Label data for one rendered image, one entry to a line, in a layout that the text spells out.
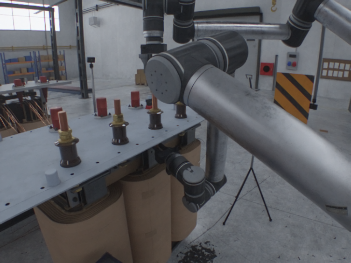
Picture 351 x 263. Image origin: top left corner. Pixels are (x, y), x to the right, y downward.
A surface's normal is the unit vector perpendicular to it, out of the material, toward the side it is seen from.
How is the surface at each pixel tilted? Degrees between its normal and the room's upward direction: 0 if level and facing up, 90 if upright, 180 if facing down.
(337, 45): 90
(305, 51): 90
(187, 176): 24
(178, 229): 90
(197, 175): 19
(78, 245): 90
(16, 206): 11
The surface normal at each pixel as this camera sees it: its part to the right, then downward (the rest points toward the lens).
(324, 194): -0.69, 0.36
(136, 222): 0.05, 0.33
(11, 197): 0.00, -0.95
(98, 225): 0.83, 0.18
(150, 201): 0.60, 0.26
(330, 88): -0.55, 0.27
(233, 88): -0.11, -0.50
